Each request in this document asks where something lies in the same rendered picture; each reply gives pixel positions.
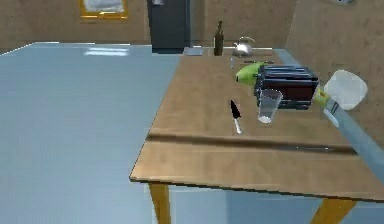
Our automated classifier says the yellow framed picture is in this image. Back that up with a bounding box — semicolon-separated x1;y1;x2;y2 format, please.
78;0;129;20

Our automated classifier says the brown wooden table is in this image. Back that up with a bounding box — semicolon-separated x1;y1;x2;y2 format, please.
129;46;384;224

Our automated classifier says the dark brown bottle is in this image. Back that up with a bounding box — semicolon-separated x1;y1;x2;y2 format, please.
213;20;225;57

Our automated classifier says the black toaster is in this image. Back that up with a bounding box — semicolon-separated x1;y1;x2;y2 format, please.
253;64;320;111

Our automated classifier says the clear drinking glass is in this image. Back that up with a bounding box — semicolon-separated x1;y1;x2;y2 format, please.
257;88;284;125

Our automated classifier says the green lettuce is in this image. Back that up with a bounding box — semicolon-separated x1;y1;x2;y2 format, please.
235;61;268;85

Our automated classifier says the black handled knife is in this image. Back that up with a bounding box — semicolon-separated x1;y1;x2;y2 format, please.
229;99;243;135

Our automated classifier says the silver kettle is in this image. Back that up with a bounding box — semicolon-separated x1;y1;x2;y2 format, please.
232;36;256;58

